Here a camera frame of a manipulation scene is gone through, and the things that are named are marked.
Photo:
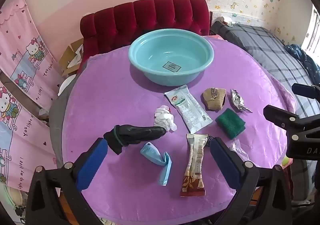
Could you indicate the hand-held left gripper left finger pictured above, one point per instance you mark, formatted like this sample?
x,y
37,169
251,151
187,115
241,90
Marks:
x,y
92,162

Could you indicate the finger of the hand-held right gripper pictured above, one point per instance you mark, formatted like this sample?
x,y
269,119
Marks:
x,y
306,91
280,114

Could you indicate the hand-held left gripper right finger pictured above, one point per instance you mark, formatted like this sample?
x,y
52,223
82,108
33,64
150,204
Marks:
x,y
225,165

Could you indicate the clear plastic bag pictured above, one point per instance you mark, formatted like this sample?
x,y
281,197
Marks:
x,y
238,148

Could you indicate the brown snack wrapper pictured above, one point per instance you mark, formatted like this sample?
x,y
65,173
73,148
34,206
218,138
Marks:
x,y
195,162

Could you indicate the green scouring sponge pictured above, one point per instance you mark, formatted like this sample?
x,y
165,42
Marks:
x,y
230,122

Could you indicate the foil wrapper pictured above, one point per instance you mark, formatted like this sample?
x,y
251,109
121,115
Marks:
x,y
238,101

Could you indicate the black work glove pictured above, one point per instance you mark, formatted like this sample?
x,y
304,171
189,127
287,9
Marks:
x,y
135,134

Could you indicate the light blue face mask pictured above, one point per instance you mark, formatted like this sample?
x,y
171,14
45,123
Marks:
x,y
153,156

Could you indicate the tan cloth pouch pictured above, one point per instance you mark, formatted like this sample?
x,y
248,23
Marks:
x,y
213,101

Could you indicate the white sachet packet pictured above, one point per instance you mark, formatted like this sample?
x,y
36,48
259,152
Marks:
x,y
187,107

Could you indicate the white tissue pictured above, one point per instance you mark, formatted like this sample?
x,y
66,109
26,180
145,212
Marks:
x,y
163,119

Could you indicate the teal plastic basin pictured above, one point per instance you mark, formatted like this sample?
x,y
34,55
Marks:
x,y
150,64

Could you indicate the blue patterned garment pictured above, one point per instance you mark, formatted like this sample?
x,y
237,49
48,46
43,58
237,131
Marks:
x,y
303,59

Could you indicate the grey round table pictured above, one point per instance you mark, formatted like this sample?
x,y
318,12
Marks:
x,y
54,124

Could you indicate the grey plaid bed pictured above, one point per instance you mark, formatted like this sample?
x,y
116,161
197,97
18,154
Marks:
x,y
270,47

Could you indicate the window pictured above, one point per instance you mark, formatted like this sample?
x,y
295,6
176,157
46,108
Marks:
x,y
312,29

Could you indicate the purple quilted tablecloth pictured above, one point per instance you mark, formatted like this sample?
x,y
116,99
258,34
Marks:
x,y
112,94

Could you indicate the white round plate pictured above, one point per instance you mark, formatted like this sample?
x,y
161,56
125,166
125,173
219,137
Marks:
x,y
65,84

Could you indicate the pink cloth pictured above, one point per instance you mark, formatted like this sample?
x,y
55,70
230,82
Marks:
x,y
215,37

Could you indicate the small white object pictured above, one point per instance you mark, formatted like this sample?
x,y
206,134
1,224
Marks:
x,y
226,21

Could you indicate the cardboard box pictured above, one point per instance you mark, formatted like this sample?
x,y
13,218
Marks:
x,y
71,51

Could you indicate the pink cartoon curtain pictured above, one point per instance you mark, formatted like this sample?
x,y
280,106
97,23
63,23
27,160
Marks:
x,y
22,69

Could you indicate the red velvet tufted sofa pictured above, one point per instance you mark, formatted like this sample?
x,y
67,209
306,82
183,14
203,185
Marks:
x,y
150,17

